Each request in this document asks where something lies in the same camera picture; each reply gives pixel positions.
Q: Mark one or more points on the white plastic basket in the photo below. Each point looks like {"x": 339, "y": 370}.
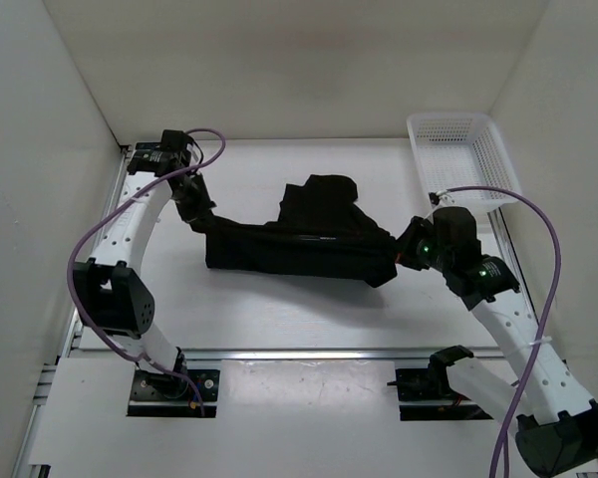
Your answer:
{"x": 462, "y": 149}

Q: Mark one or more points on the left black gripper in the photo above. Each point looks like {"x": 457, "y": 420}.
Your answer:
{"x": 198, "y": 213}

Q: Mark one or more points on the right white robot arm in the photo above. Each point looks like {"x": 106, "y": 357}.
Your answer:
{"x": 548, "y": 415}

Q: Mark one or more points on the black shorts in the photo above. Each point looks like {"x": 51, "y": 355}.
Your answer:
{"x": 320, "y": 232}

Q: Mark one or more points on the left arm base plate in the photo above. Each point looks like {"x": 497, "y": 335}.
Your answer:
{"x": 162, "y": 396}

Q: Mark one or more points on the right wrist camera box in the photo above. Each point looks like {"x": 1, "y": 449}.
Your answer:
{"x": 441, "y": 198}

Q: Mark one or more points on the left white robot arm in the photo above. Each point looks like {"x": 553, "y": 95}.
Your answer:
{"x": 106, "y": 288}

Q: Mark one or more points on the aluminium frame rail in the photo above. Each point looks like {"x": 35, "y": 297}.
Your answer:
{"x": 309, "y": 354}

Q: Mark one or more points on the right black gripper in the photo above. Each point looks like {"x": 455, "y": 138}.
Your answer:
{"x": 405, "y": 244}

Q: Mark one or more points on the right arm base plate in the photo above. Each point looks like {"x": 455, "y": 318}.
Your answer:
{"x": 420, "y": 400}

